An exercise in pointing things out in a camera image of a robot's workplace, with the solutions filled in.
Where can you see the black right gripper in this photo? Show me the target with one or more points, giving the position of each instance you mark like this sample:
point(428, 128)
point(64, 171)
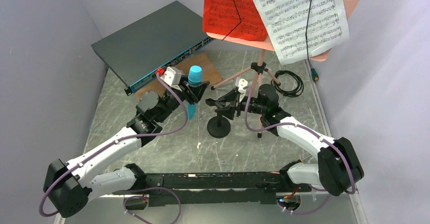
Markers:
point(228, 110)

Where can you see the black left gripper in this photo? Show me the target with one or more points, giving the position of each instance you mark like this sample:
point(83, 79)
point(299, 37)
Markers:
point(195, 92)

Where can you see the blue cylindrical tube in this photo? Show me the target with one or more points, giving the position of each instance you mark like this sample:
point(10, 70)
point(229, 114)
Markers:
point(195, 77)

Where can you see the black round disc stand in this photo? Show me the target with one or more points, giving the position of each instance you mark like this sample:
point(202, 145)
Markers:
point(218, 126)

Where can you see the red sheet music booklet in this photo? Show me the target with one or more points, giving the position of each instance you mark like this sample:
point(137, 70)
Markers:
point(233, 18)

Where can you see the white sheet music paper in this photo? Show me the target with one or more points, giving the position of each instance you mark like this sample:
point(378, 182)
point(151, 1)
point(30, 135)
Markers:
point(300, 29)

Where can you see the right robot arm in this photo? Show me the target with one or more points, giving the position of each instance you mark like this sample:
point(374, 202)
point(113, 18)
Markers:
point(338, 168)

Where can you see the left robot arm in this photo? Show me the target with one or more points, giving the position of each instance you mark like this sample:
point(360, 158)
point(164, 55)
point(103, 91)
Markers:
point(71, 185)

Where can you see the green orange screwdriver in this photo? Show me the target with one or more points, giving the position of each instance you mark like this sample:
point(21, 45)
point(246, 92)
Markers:
point(314, 74)

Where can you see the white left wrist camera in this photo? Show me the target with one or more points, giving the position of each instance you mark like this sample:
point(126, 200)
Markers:
point(170, 76)

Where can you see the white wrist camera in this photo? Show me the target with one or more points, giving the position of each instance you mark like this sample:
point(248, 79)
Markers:
point(170, 76)
point(241, 85)

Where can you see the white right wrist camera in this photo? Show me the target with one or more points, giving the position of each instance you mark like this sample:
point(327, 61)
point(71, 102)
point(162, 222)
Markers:
point(241, 85)

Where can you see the dark grey network switch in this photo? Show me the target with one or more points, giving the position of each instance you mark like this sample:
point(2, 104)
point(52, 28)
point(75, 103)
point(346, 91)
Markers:
point(165, 37)

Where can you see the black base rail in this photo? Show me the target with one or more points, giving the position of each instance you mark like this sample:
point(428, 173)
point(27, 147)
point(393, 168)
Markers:
point(215, 187)

